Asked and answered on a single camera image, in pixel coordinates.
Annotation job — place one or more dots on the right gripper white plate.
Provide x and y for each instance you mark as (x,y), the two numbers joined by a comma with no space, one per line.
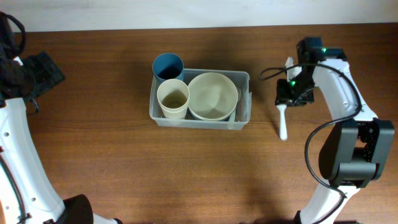
(283,98)

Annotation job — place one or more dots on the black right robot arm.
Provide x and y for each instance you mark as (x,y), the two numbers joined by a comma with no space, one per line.
(346,153)

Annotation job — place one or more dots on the cream bowl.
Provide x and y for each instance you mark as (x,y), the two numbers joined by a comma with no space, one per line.
(213,96)

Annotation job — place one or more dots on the cream cup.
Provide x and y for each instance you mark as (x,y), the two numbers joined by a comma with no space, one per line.
(173,97)

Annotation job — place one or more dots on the blue cup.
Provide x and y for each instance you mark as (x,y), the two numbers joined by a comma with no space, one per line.
(168,66)

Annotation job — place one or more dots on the blue bowl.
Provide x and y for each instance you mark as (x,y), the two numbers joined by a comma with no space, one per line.
(197,118)

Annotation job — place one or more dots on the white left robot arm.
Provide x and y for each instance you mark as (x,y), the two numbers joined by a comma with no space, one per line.
(27,196)

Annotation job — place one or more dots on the white plastic spoon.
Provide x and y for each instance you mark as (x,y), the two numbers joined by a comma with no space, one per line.
(282,122)

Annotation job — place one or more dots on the white plastic fork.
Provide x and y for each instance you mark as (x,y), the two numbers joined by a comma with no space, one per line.
(239,91)

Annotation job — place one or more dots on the clear plastic storage container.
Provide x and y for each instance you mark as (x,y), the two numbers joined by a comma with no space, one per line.
(243,110)

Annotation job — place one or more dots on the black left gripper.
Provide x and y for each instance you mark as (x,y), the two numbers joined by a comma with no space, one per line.
(45,70)

